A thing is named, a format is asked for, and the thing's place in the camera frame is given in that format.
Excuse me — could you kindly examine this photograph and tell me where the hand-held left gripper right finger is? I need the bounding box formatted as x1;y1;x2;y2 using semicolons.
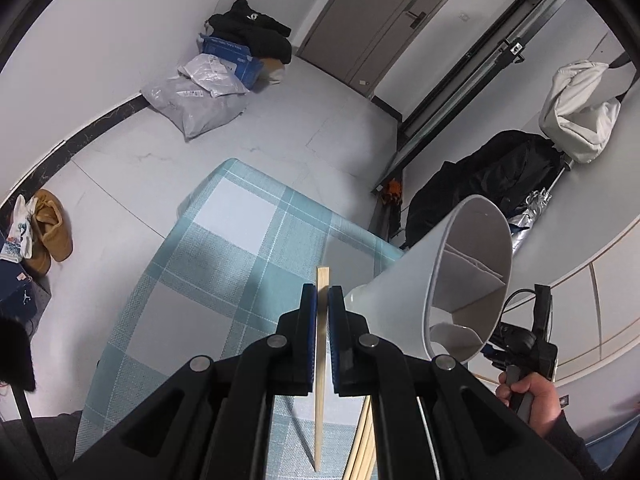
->
327;285;583;480

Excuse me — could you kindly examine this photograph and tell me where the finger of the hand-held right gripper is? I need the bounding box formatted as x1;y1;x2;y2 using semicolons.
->
486;337;508;371

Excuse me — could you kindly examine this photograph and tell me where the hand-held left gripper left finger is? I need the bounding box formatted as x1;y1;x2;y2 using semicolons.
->
60;284;318;480

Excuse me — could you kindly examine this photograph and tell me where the grey divided utensil holder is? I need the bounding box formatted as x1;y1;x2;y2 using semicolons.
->
344;194;513;367

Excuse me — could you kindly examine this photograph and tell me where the person's right forearm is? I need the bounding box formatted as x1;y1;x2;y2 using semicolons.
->
542;410;608;480

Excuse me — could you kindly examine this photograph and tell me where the white shoulder bag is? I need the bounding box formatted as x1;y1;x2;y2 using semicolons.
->
538;50;636;165

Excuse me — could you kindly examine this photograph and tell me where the person's right hand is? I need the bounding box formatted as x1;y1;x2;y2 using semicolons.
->
496;372;566;441

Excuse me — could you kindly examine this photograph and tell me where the white wardrobe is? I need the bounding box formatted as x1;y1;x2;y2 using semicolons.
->
550;230;640;411

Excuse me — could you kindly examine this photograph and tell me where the teal plaid tablecloth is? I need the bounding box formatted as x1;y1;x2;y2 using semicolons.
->
74;158;406;480

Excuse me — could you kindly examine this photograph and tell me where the blue floral cloth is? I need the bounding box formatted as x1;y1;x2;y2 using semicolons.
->
582;427;631;473

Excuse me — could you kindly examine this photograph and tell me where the silver folded umbrella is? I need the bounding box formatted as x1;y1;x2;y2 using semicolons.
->
505;160;573;261

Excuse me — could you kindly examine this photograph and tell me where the black jacket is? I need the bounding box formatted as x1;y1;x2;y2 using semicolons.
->
402;130;563;251

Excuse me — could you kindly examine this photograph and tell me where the grey plastic parcel bag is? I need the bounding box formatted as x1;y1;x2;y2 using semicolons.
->
140;76;250;142

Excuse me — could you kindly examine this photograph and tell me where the brown cardboard box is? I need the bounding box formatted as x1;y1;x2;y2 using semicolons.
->
262;56;287;85

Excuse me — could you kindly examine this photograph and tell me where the blue cardboard box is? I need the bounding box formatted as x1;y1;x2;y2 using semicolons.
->
199;34;266;90

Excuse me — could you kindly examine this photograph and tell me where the white plastic parcel bag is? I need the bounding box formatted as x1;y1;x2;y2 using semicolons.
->
179;52;251;98

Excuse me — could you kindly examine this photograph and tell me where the brown plush slipper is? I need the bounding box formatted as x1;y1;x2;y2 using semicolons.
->
22;240;52;276
31;189;74;262

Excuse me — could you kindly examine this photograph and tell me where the dark cloth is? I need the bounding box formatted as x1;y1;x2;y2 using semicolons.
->
0;410;83;480

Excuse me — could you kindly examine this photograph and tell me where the dark blue box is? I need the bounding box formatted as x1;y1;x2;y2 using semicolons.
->
0;257;51;333

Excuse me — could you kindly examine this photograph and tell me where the black clothes pile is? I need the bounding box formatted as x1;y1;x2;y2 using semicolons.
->
206;0;293;63

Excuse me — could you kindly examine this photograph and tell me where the black furry cover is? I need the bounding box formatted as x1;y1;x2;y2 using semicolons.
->
0;316;37;393

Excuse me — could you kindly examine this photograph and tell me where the brown door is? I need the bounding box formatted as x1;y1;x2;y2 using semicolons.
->
295;0;483;101

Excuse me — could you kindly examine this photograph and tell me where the white blue printed cloth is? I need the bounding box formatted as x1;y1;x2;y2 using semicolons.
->
0;195;38;263

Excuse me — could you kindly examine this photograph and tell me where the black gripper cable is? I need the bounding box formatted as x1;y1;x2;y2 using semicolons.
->
501;287;537;322

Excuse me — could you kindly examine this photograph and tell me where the black sliding door frame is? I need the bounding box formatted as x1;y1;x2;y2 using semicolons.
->
370;0;573;201

